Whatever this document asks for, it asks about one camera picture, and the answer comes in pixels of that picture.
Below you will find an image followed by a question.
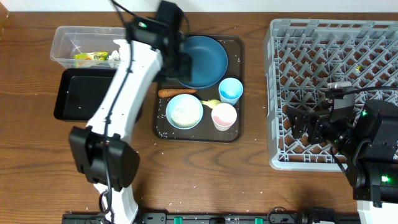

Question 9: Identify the white tissue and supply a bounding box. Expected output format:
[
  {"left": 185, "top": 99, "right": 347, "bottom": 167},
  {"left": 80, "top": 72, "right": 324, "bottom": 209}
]
[{"left": 108, "top": 39, "right": 126, "bottom": 61}]

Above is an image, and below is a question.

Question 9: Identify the pink cup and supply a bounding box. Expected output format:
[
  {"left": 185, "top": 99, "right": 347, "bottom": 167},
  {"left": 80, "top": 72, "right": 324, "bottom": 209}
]
[{"left": 211, "top": 103, "right": 238, "bottom": 131}]

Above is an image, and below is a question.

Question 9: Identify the green yellow snack wrapper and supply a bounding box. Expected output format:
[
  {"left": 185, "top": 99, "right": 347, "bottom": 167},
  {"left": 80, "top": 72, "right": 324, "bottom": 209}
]
[{"left": 73, "top": 52, "right": 109, "bottom": 61}]

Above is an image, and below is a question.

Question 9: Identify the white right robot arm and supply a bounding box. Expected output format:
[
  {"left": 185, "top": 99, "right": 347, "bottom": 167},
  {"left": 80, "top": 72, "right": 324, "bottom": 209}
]
[{"left": 286, "top": 100, "right": 397, "bottom": 223}]

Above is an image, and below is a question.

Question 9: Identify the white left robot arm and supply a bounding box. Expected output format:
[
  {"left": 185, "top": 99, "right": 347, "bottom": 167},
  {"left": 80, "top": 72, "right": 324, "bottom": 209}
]
[{"left": 68, "top": 13, "right": 192, "bottom": 223}]

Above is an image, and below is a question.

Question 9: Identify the grey dishwasher rack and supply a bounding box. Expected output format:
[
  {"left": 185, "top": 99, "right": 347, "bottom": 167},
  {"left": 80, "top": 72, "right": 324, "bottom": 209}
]
[{"left": 264, "top": 19, "right": 397, "bottom": 172}]

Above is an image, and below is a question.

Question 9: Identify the dark blue plate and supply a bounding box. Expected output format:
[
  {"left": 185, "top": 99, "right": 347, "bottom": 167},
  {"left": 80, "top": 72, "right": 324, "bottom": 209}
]
[{"left": 180, "top": 35, "right": 228, "bottom": 89}]

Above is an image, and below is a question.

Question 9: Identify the orange carrot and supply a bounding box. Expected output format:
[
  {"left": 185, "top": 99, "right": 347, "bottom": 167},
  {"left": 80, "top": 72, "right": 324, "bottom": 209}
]
[{"left": 158, "top": 88, "right": 197, "bottom": 98}]

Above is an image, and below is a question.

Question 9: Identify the yellow spoon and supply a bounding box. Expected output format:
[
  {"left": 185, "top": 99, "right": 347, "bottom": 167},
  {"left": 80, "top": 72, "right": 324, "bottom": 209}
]
[{"left": 200, "top": 99, "right": 221, "bottom": 109}]

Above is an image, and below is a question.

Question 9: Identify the light blue rice bowl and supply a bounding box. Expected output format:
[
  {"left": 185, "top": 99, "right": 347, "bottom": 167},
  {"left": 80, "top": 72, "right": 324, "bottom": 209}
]
[{"left": 165, "top": 94, "right": 203, "bottom": 130}]

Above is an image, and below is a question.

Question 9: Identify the dark brown serving tray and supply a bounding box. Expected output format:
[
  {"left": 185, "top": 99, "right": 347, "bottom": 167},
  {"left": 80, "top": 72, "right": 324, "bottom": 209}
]
[{"left": 152, "top": 35, "right": 245, "bottom": 143}]

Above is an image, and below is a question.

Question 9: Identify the light blue cup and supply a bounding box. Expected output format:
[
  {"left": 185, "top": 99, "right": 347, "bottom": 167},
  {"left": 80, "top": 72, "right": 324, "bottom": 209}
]
[{"left": 218, "top": 78, "right": 244, "bottom": 105}]

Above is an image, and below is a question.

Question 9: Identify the clear plastic bin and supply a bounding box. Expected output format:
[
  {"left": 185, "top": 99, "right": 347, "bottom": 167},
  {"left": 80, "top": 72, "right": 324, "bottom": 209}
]
[{"left": 50, "top": 26, "right": 125, "bottom": 69}]

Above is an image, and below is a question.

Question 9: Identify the black rectangular bin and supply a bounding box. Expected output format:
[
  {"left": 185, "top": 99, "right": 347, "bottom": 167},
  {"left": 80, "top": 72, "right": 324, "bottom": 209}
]
[{"left": 53, "top": 68, "right": 116, "bottom": 121}]

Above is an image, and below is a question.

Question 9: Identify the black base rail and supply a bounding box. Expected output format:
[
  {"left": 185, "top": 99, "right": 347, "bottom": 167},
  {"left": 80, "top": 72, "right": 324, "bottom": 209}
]
[{"left": 61, "top": 206, "right": 358, "bottom": 224}]

